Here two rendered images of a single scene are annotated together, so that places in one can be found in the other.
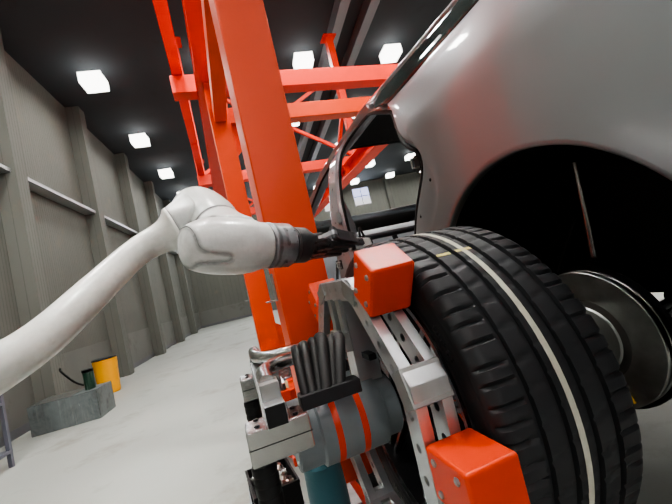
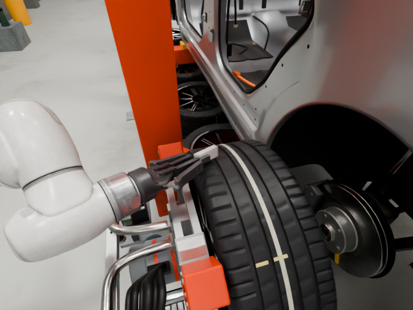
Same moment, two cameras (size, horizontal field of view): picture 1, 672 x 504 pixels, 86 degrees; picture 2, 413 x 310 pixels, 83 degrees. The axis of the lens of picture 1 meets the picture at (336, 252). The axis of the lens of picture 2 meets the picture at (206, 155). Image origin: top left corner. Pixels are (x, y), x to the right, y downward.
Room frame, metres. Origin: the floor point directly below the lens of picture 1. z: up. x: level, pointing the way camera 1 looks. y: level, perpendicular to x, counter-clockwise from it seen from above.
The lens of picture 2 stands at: (0.43, -0.07, 1.61)
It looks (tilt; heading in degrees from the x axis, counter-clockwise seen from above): 43 degrees down; 2
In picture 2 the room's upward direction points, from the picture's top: straight up
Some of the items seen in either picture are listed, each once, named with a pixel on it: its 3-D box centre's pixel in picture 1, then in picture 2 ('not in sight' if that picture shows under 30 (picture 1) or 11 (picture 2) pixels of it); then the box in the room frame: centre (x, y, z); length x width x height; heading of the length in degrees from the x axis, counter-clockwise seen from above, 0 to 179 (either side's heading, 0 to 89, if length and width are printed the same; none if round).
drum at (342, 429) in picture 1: (342, 418); (166, 259); (0.74, 0.07, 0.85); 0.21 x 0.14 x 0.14; 107
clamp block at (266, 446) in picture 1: (279, 433); not in sight; (0.54, 0.14, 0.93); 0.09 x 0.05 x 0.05; 107
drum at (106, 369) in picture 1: (107, 374); (17, 8); (6.68, 4.60, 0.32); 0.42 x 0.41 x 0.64; 13
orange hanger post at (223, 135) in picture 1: (240, 223); not in sight; (3.03, 0.73, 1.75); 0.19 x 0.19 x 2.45; 17
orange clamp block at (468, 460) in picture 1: (474, 476); not in sight; (0.47, -0.10, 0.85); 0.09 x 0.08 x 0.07; 17
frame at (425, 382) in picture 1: (374, 406); (187, 253); (0.76, 0.00, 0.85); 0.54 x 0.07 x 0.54; 17
